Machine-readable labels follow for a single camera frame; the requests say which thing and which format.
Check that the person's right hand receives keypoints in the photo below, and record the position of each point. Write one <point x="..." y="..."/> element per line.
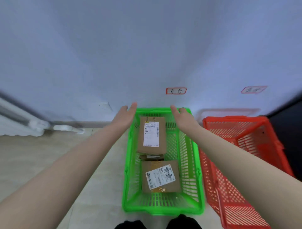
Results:
<point x="186" y="121"/>

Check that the person's left hand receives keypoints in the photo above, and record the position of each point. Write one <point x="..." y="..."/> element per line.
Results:
<point x="123" y="120"/>

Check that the clear-taped cardboard box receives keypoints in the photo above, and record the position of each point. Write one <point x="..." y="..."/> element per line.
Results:
<point x="146" y="156"/>

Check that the red plastic basket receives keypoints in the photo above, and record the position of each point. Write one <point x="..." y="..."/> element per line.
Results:
<point x="236" y="119"/>

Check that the yellow-taped cardboard box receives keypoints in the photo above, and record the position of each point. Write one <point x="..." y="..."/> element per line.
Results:
<point x="151" y="167"/>

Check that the green plastic basket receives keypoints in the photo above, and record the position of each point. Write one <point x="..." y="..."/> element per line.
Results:
<point x="162" y="210"/>

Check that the person's left forearm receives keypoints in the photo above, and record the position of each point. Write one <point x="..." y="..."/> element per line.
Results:
<point x="59" y="177"/>

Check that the person's right forearm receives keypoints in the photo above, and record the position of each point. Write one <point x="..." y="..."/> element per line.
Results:
<point x="247" y="169"/>

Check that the person's black trousers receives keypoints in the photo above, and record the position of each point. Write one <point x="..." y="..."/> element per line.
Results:
<point x="184" y="223"/>

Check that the grey skirting board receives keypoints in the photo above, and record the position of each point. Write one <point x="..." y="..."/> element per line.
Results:
<point x="89" y="124"/>

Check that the dark table side panel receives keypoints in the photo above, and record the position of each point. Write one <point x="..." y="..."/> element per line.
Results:
<point x="287" y="141"/>

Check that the white radiator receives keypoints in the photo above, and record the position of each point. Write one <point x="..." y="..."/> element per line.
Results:
<point x="14" y="127"/>

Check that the red-framed wall label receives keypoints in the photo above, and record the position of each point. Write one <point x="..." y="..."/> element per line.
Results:
<point x="253" y="89"/>
<point x="176" y="90"/>

